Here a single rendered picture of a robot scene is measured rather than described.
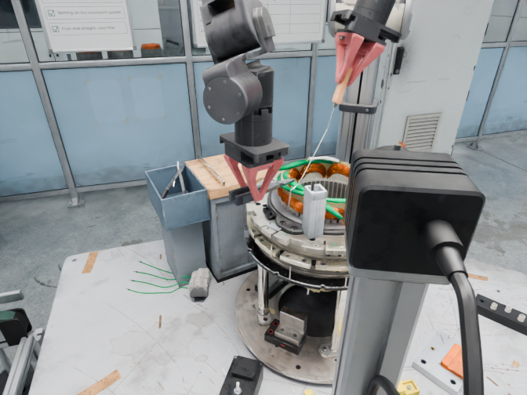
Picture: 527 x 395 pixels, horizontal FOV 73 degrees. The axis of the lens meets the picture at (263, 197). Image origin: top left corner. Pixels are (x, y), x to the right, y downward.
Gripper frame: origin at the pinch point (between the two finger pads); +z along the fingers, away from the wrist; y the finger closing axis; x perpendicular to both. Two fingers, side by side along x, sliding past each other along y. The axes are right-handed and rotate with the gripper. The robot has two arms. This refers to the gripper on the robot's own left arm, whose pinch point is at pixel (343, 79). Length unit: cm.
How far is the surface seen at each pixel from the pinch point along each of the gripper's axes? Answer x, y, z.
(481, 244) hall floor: 107, 194, 58
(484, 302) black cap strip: -3, 56, 36
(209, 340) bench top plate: 3, -5, 61
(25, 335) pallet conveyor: 23, -45, 84
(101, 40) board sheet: 217, -69, 20
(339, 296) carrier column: -9.6, 11.4, 35.9
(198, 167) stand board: 31.8, -13.9, 31.1
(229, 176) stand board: 24.5, -7.2, 29.3
